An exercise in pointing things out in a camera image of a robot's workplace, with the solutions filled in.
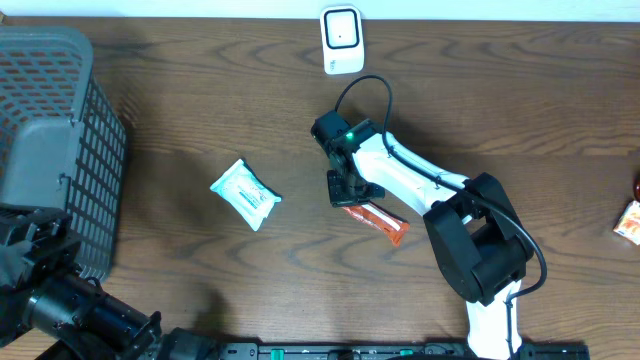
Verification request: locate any red Topps candy bar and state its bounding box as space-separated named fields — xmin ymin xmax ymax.
xmin=343 ymin=203 xmax=410 ymax=247

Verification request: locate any teal wet wipes packet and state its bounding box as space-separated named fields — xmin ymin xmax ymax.
xmin=210 ymin=159 xmax=282 ymax=232

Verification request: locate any green lidded white jar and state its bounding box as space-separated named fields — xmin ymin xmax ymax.
xmin=633 ymin=175 xmax=640 ymax=202

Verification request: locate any orange Kleenex tissue pack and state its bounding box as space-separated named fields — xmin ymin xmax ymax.
xmin=613 ymin=200 xmax=640 ymax=245

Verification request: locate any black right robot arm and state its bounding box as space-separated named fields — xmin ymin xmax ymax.
xmin=311 ymin=111 xmax=533 ymax=359

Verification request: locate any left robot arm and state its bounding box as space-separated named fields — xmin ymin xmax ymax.
xmin=1 ymin=205 xmax=219 ymax=359

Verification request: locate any grey plastic mesh basket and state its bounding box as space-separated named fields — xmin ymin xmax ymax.
xmin=1 ymin=26 xmax=128 ymax=280

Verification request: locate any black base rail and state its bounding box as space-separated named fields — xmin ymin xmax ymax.
xmin=218 ymin=341 xmax=591 ymax=360

